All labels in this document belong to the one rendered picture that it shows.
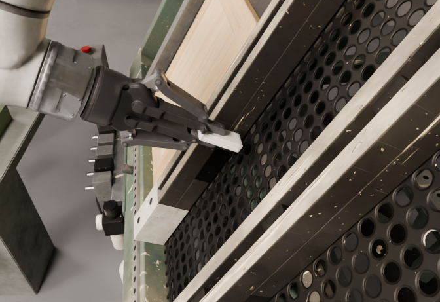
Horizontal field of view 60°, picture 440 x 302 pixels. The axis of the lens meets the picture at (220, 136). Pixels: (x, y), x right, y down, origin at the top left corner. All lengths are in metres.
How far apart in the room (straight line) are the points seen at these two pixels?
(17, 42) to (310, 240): 0.38
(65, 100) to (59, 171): 1.97
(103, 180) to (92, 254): 0.84
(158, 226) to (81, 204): 1.42
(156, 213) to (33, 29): 0.46
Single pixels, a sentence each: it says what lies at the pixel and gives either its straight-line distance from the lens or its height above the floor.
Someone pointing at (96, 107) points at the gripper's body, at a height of 1.34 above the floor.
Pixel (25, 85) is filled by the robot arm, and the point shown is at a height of 1.39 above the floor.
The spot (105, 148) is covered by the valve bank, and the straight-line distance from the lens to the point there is 1.33.
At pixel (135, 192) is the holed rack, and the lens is 1.00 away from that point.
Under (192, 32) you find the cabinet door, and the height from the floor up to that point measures 1.14.
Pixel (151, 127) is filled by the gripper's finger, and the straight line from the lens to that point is 0.54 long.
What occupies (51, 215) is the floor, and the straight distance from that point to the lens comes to 2.24.
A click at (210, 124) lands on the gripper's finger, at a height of 1.27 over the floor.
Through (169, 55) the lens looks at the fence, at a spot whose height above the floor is 1.02.
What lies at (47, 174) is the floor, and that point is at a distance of 2.47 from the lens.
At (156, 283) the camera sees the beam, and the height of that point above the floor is 0.89.
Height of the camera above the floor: 1.62
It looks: 41 degrees down
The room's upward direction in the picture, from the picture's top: straight up
